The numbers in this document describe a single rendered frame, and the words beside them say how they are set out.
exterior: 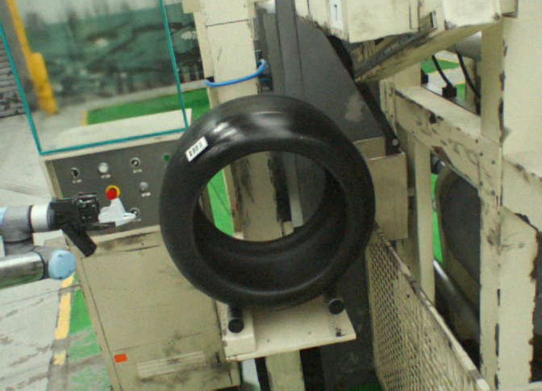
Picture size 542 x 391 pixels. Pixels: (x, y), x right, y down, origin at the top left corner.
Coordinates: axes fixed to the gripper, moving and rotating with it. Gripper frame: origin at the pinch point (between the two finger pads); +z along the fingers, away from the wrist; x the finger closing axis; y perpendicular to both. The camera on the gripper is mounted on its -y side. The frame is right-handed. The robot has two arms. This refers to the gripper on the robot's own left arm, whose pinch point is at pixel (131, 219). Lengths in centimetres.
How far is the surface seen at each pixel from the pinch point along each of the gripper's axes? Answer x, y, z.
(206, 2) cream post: 25, 53, 24
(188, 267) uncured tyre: -11.9, -9.4, 14.9
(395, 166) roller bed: 17, 4, 79
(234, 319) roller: -12.9, -26.1, 25.9
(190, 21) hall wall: 892, -26, -6
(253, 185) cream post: 24.0, -2.3, 35.2
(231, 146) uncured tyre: -11.8, 22.7, 27.9
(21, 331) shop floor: 146, -135, -98
